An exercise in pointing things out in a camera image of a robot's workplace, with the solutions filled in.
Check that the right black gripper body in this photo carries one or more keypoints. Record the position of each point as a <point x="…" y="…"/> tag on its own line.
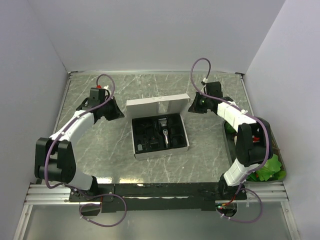
<point x="203" y="103"/>

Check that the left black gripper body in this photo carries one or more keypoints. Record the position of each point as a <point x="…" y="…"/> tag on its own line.
<point x="105" y="110"/>

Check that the black silver hair clipper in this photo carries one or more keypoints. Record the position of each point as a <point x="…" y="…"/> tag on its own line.
<point x="163" y="125"/>

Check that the white hair clipper kit box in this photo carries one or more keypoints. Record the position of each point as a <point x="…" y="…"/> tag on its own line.
<point x="157" y="125"/>

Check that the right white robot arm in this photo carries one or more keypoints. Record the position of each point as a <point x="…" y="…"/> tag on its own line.
<point x="238" y="118"/>

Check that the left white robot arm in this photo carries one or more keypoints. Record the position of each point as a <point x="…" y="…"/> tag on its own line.
<point x="54" y="155"/>

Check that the fake green lettuce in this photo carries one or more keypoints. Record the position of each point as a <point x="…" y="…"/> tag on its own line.
<point x="268" y="171"/>

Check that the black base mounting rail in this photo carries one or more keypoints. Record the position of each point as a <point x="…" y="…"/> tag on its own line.
<point x="157" y="196"/>

